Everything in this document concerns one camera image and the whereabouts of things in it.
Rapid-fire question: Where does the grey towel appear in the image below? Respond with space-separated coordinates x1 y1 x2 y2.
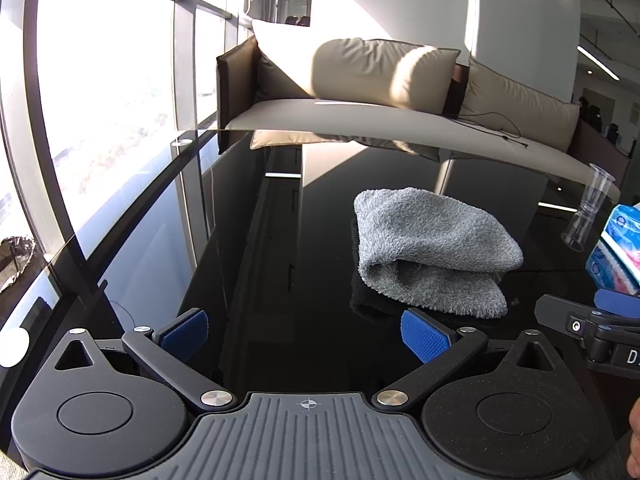
351 187 525 320

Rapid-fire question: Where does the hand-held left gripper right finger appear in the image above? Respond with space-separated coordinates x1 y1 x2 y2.
372 308 563 415

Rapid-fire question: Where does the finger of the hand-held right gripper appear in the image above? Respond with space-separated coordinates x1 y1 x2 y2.
595 288 640 319
535 294 598 335

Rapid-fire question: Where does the blue tissue packet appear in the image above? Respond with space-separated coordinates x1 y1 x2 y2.
585 203 640 295

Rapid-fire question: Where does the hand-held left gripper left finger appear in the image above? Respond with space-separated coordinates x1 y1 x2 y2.
52 308 237 415

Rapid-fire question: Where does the person's right forearm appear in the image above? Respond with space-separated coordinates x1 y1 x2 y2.
590 400 640 480

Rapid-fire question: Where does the large beige cushion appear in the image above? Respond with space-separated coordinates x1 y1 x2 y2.
251 19 462 115

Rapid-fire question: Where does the grey window frame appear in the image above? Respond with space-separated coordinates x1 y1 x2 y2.
0 0 281 361

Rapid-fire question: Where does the ceiling strip light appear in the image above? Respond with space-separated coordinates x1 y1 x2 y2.
577 45 621 81

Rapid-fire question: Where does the small beige cushion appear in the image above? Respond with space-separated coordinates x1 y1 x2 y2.
457 56 582 153

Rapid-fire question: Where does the clear plastic cup stack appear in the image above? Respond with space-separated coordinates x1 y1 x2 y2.
579 162 617 211

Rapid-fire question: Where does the beige sofa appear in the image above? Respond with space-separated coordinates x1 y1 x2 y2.
216 35 632 188

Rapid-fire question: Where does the thin black cable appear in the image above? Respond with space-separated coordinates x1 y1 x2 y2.
452 108 529 148

